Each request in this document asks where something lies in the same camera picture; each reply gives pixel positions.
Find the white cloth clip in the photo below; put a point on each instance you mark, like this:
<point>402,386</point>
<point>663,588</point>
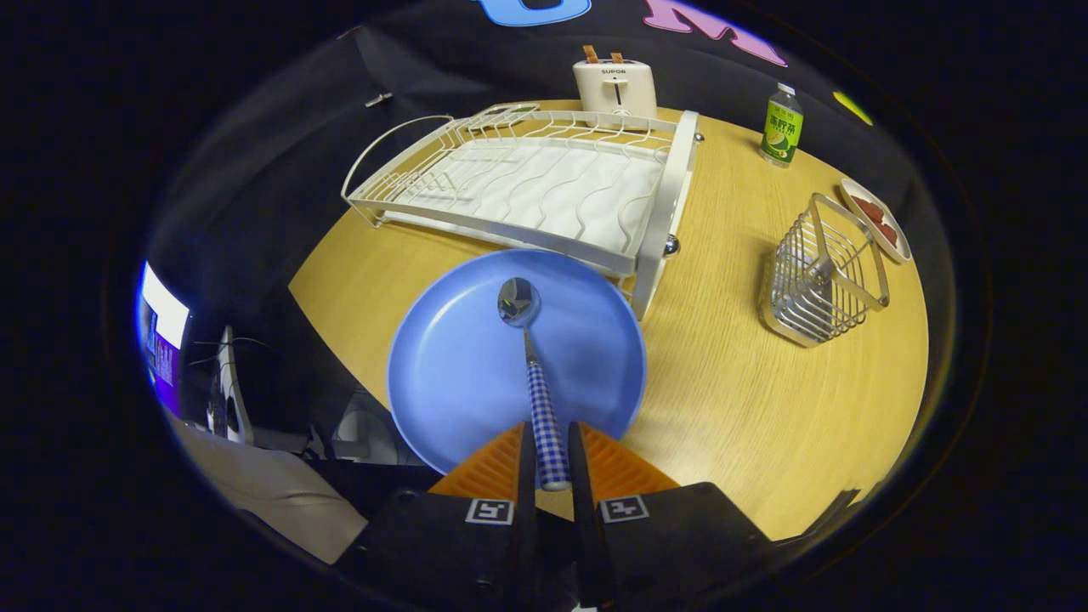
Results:
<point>379,99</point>

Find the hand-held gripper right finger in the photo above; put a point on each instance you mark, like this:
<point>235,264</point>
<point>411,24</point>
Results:
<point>580,510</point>

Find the computer monitor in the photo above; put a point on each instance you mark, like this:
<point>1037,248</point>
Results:
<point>166,331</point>

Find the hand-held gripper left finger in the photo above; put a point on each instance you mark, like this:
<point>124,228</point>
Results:
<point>527,510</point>

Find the blue plate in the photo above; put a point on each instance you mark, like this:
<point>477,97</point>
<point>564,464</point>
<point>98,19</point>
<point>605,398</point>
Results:
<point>459,365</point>

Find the white toaster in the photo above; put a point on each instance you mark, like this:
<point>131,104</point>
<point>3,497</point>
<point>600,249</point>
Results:
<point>614,89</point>

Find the person's beige trousers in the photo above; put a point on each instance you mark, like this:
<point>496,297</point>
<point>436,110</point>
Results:
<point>272,493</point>

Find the green label drink bottle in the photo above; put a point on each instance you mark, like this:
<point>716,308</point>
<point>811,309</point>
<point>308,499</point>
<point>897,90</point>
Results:
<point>781,127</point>

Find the small white food plate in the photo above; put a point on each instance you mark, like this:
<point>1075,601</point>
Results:
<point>897,242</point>

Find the red meat slice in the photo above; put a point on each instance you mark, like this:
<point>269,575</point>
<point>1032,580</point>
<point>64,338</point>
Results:
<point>869,209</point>
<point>887,234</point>

